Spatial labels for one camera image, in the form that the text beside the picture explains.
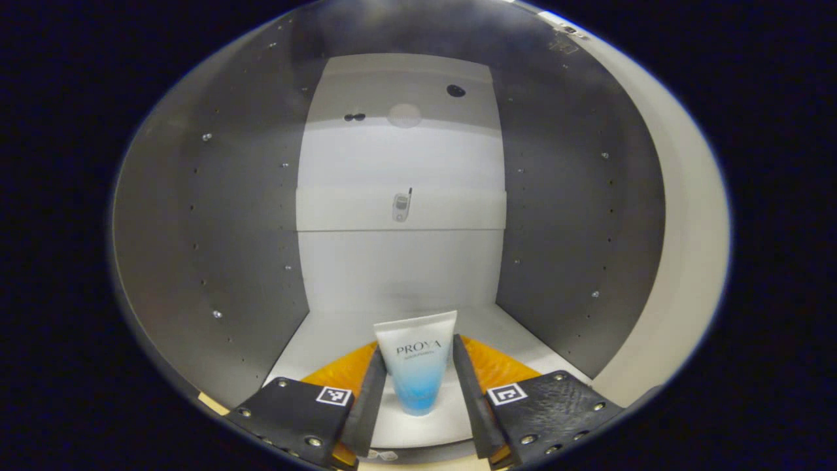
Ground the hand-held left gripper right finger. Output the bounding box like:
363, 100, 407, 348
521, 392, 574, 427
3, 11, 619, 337
453, 334, 625, 470

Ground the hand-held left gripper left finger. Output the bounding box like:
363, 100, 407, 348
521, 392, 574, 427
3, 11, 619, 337
226, 345, 388, 470

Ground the white and blue bottle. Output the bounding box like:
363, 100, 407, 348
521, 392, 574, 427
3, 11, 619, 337
373, 310, 458, 417

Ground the dark grey cabinet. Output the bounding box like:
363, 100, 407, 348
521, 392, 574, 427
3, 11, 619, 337
111, 0, 668, 465

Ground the white cabinet shelf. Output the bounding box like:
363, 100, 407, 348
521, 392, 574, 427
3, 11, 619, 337
296, 185, 508, 232

